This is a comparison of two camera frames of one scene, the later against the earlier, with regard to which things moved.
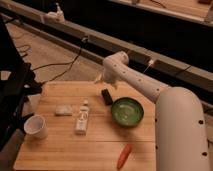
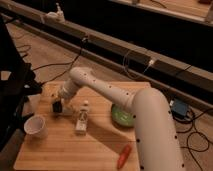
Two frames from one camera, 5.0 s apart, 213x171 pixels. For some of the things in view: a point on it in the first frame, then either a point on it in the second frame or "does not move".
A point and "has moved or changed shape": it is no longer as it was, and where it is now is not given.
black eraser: [107, 96] has moved or changed shape
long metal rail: [167, 71] does not move
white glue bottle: [81, 125] does not move
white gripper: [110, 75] → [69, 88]
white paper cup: [35, 125] does not move
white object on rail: [57, 16] does not move
